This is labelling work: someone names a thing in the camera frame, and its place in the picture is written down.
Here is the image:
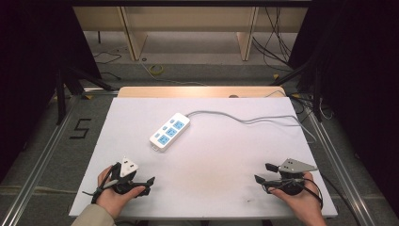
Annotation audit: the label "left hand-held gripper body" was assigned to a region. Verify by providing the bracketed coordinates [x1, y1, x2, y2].
[110, 155, 141, 195]

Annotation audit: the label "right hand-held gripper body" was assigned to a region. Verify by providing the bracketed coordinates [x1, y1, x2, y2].
[268, 157, 319, 196]

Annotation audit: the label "person's left hand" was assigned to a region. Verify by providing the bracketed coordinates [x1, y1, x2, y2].
[96, 165, 147, 220]

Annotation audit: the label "person's right hand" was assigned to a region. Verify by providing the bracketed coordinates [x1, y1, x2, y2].
[267, 171, 325, 222]

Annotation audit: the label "white board table cover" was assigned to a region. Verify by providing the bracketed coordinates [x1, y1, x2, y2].
[68, 96, 339, 220]

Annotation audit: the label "white power strip blue sockets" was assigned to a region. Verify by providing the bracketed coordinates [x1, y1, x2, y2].
[149, 112, 192, 153]

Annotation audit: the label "black metal stand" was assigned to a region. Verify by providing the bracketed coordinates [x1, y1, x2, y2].
[269, 53, 326, 123]
[55, 60, 117, 126]

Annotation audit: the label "dark curtain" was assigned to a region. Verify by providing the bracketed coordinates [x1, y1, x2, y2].
[287, 0, 399, 218]
[0, 0, 103, 185]

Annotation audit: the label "beige wooden shelf unit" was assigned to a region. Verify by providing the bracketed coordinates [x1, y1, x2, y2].
[72, 6, 309, 62]

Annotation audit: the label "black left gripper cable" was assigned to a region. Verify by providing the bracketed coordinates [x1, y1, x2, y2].
[82, 165, 120, 204]

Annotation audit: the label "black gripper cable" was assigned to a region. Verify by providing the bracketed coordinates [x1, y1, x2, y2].
[82, 165, 120, 204]
[293, 171, 363, 226]

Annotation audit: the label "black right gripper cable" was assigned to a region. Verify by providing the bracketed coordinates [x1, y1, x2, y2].
[293, 171, 363, 226]

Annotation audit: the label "aluminium floor rail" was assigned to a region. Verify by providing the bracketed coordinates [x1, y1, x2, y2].
[0, 89, 119, 226]
[305, 100, 379, 226]

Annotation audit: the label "grey power strip cable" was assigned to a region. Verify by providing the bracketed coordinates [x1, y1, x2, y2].
[184, 109, 318, 144]

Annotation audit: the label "white floor cable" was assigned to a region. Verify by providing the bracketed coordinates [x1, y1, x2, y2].
[138, 59, 209, 88]

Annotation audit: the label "yellow cable coil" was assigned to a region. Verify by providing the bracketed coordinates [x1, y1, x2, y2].
[148, 63, 165, 76]

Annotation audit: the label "bundle of black hanging cables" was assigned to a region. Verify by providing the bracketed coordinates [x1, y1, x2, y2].
[251, 6, 297, 73]

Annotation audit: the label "thin black floor cable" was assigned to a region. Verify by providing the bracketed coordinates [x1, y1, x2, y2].
[92, 51, 123, 81]

